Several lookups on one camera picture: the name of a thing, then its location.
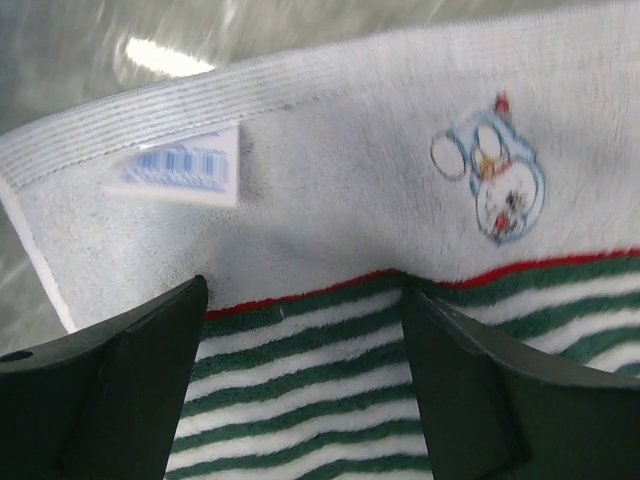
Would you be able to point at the green white striped towel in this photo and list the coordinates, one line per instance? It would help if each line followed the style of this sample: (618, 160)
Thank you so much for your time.
(491, 165)

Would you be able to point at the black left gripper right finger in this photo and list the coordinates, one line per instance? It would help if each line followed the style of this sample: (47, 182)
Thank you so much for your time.
(492, 407)

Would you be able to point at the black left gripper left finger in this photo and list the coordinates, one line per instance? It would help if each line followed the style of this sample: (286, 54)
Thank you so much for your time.
(105, 401)

